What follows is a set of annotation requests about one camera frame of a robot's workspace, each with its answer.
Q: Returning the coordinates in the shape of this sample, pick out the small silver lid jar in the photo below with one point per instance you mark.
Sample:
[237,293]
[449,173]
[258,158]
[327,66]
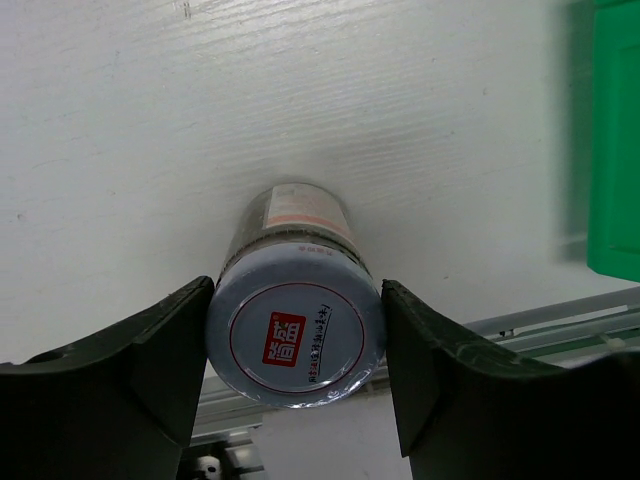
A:
[295,320]

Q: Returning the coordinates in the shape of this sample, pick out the front aluminium rail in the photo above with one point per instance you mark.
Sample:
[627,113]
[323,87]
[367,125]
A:
[357,438]

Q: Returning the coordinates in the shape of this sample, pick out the green divided bin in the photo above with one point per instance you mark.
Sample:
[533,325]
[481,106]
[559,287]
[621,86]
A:
[602,67]

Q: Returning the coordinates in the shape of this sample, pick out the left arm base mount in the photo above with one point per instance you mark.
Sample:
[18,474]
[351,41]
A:
[222,460]

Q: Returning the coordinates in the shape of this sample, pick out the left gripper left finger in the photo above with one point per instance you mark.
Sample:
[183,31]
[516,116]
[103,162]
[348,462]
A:
[117,404]

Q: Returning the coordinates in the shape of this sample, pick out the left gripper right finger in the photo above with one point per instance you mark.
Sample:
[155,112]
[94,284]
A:
[467,408]

